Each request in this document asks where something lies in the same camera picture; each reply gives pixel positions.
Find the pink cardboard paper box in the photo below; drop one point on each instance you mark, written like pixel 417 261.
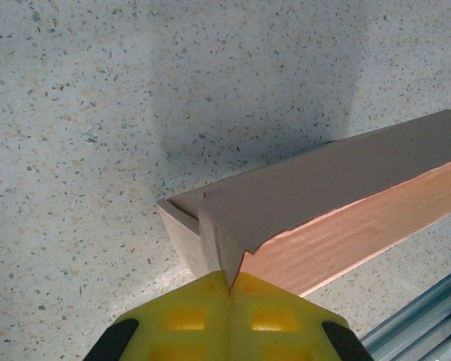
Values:
pixel 323 188

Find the long aluminium frame rail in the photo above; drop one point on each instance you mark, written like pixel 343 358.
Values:
pixel 428 327

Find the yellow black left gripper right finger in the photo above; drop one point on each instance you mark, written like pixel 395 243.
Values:
pixel 278 327

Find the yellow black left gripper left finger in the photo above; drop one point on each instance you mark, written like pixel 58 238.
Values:
pixel 180 323

